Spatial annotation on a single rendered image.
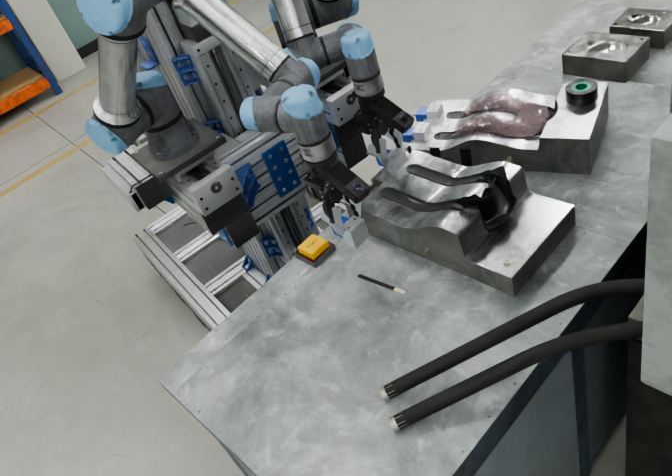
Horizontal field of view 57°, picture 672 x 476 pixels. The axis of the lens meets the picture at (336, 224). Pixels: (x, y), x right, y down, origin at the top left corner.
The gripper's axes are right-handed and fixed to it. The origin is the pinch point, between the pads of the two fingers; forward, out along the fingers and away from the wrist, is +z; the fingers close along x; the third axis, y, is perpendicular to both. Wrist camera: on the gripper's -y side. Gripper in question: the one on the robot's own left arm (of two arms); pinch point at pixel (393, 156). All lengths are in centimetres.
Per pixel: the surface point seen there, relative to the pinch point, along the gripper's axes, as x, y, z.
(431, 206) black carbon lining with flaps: 9.6, -19.8, 3.1
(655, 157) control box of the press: 42, -86, -53
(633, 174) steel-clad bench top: -29, -51, 11
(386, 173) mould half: 4.5, -0.5, 2.5
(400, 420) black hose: 57, -48, 9
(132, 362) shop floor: 75, 115, 92
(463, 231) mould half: 16.8, -35.3, -1.0
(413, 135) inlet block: -14.6, 6.1, 4.3
